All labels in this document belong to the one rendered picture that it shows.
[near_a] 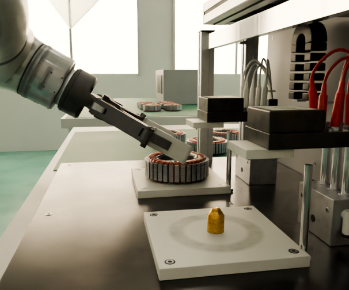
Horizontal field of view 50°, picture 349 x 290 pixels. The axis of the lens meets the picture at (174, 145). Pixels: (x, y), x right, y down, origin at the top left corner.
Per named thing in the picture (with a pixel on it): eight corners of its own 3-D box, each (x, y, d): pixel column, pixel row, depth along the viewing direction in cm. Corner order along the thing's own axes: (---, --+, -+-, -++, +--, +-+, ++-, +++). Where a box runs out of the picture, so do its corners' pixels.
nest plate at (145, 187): (137, 198, 58) (137, 190, 58) (131, 174, 72) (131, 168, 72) (231, 193, 61) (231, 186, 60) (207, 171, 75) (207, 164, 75)
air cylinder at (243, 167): (249, 185, 65) (250, 154, 64) (234, 174, 72) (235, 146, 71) (276, 184, 66) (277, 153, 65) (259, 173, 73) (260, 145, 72)
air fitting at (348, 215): (345, 239, 40) (347, 213, 40) (338, 235, 41) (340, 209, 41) (354, 239, 41) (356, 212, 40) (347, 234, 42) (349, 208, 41)
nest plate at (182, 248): (159, 281, 35) (159, 268, 34) (143, 220, 49) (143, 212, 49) (310, 267, 37) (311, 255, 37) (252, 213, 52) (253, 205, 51)
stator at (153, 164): (148, 186, 60) (148, 164, 59) (141, 170, 71) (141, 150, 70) (216, 183, 62) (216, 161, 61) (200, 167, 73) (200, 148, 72)
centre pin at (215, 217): (209, 235, 42) (209, 211, 41) (205, 228, 44) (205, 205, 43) (226, 233, 42) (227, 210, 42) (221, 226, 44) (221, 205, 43)
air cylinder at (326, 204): (329, 247, 42) (333, 198, 41) (296, 221, 49) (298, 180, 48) (370, 243, 42) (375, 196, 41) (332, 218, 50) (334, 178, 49)
